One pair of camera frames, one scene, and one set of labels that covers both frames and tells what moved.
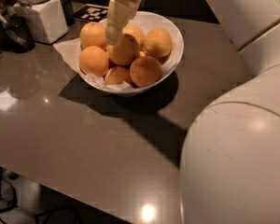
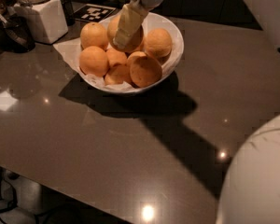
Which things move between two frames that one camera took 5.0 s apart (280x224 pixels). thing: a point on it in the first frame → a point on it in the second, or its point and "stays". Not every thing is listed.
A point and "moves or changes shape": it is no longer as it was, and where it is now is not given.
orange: (91, 35) stays
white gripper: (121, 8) → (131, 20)
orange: (124, 49) moves or changes shape
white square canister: (46, 18) stays
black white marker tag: (93, 13) stays
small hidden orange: (142, 53) → (115, 57)
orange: (93, 61) stays
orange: (158, 43) stays
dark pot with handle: (14, 35) stays
